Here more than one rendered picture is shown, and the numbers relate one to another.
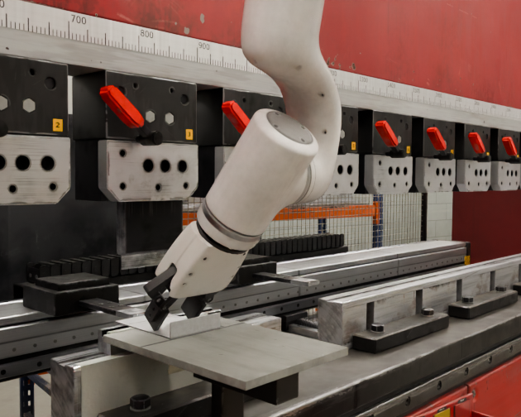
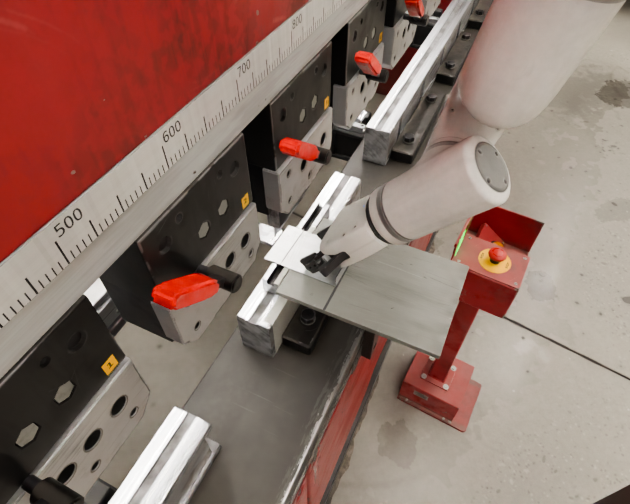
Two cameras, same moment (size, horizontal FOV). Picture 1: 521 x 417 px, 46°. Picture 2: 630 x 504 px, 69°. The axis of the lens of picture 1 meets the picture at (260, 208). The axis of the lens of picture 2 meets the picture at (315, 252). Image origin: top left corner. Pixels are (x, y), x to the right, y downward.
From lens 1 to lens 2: 61 cm
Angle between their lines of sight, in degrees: 49
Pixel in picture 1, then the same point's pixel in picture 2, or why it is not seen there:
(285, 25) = (543, 100)
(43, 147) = (240, 232)
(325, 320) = (371, 143)
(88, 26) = (252, 67)
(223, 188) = (415, 218)
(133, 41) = (287, 44)
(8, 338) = not seen: hidden behind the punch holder
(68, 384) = (262, 334)
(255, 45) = (498, 118)
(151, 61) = (301, 52)
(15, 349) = not seen: hidden behind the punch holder
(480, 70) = not seen: outside the picture
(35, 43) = (214, 139)
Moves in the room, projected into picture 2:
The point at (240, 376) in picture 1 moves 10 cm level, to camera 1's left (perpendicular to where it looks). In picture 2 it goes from (430, 346) to (365, 366)
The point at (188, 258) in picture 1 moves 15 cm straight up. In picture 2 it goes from (363, 253) to (374, 166)
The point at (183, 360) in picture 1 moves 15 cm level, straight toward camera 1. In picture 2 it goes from (372, 328) to (431, 420)
